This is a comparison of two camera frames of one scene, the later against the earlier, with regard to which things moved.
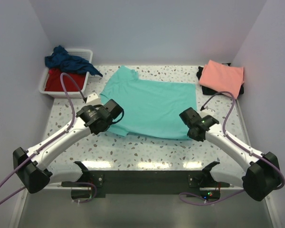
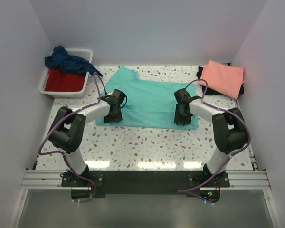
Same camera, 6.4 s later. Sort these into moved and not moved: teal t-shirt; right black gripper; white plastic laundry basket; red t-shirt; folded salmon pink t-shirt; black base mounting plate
Moved: teal t-shirt; right black gripper
Not moved: folded salmon pink t-shirt; red t-shirt; black base mounting plate; white plastic laundry basket
